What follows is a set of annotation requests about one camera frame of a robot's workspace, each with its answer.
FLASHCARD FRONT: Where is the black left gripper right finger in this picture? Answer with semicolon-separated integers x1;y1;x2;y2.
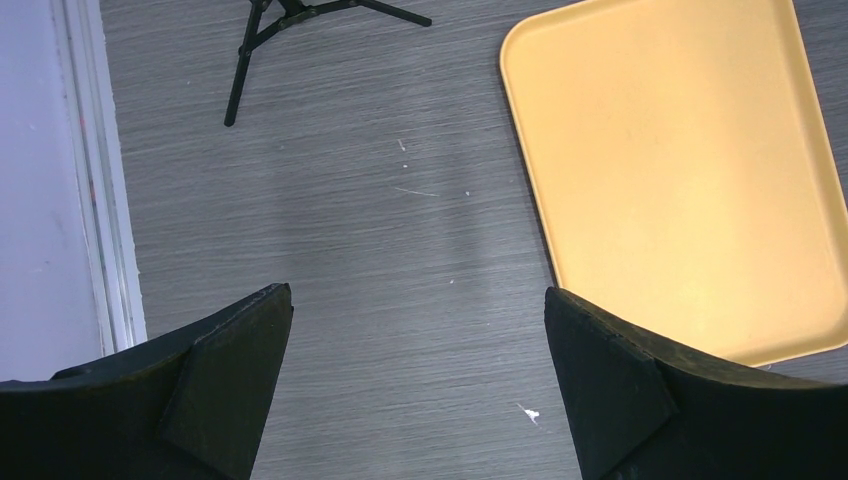
544;287;847;479

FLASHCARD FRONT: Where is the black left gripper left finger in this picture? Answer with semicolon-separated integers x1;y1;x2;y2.
1;283;294;479

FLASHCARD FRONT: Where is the yellow plastic tray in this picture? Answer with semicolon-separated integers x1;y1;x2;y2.
500;1;847;366

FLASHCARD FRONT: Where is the black microphone tripod stand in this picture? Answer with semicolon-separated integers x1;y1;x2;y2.
224;0;433;127

